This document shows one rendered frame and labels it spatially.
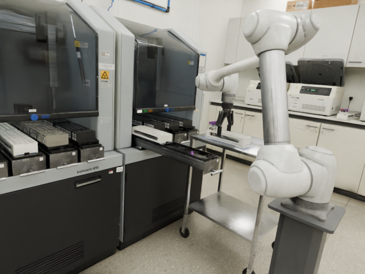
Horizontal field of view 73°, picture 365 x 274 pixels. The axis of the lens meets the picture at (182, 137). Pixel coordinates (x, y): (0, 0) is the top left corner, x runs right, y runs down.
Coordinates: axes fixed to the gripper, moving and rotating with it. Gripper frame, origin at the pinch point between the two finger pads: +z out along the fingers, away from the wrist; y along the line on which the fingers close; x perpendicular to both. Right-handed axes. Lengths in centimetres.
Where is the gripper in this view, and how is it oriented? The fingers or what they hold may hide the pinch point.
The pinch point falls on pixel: (224, 132)
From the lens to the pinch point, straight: 168.9
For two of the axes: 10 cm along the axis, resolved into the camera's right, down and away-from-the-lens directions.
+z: -0.8, 9.7, 2.3
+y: 7.0, -1.1, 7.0
